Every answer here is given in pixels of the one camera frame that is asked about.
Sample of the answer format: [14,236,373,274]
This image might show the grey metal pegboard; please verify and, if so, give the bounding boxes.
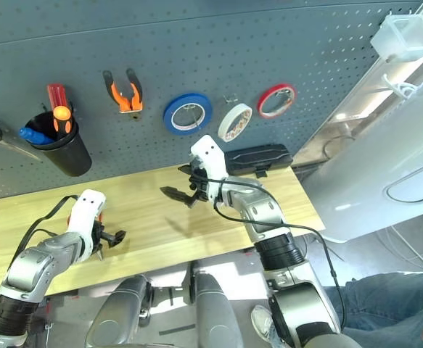
[0,0,423,203]

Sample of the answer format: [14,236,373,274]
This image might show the red handled needle-nose pliers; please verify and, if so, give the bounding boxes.
[66,210,104,262]

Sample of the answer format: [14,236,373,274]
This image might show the large white panel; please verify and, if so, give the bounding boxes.
[307,54,423,243]

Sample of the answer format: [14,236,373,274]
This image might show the person leg blue jeans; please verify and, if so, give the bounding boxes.
[322,271,423,348]

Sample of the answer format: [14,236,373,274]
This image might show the black handled scissors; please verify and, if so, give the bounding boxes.
[0,115,42,162]

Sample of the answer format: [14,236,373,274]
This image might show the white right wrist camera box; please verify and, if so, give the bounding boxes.
[190,134,229,204]

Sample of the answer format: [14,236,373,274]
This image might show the grey white sneaker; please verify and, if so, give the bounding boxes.
[251,304,282,346]

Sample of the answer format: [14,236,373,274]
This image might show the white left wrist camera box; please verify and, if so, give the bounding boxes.
[67,188,107,262]

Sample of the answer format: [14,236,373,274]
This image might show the black plastic tool case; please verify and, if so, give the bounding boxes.
[224,144,294,179]

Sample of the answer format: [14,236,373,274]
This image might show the blue tape roll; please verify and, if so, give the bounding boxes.
[163,93,213,137]

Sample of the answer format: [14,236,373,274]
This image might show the grey robot left leg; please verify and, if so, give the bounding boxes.
[84,277,151,348]

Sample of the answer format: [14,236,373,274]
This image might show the silver pegboard frame post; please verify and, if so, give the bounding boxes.
[292,54,416,168]

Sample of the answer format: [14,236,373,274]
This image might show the white tape roll red print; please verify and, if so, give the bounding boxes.
[218,103,253,144]

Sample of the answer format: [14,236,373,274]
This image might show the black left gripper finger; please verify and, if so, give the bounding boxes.
[101,230,127,248]

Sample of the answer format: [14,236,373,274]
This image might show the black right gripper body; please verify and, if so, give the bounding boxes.
[189,159,213,202]

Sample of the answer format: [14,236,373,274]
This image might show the grey robot right leg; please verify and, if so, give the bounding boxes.
[192,273,244,348]

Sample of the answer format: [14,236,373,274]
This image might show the grey robot leg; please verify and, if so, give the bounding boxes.
[84,277,151,348]
[192,273,244,348]

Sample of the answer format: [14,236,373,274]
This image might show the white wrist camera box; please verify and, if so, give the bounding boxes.
[190,134,229,204]
[67,188,107,262]

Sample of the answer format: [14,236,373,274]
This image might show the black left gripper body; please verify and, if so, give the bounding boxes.
[91,220,105,255]

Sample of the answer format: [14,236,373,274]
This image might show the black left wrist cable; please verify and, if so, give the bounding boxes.
[13,195,80,262]

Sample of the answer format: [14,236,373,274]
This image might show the blue handled tool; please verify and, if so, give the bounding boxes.
[18,127,55,146]

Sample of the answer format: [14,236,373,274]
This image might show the white plastic hook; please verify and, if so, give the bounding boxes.
[382,73,417,100]

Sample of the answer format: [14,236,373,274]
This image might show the black cup holder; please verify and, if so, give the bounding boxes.
[24,110,94,178]

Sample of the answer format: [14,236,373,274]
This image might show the clear red handle screwdriver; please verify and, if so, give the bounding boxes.
[46,83,68,110]

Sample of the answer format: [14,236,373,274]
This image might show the clear plastic bin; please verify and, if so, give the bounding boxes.
[370,14,423,64]

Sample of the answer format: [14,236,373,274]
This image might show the orange black combination pliers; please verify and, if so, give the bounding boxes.
[102,68,144,120]

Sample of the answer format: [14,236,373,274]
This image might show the orange black handle screwdriver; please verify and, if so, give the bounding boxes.
[52,106,73,141]

